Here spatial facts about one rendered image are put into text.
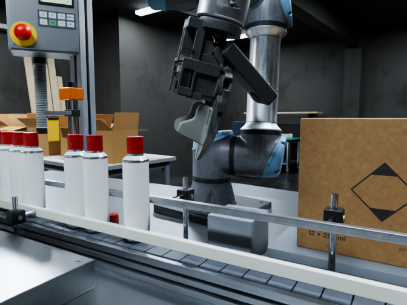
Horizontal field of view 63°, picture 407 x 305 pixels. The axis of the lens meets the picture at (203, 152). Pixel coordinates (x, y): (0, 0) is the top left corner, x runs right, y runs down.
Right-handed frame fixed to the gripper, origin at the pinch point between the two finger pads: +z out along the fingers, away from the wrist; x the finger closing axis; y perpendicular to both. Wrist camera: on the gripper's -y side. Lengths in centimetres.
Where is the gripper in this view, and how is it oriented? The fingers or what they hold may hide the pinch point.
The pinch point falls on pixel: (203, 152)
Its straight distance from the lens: 55.3
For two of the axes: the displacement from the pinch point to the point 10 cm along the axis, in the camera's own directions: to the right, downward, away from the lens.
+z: -2.2, 9.6, 1.8
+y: -9.4, -1.6, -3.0
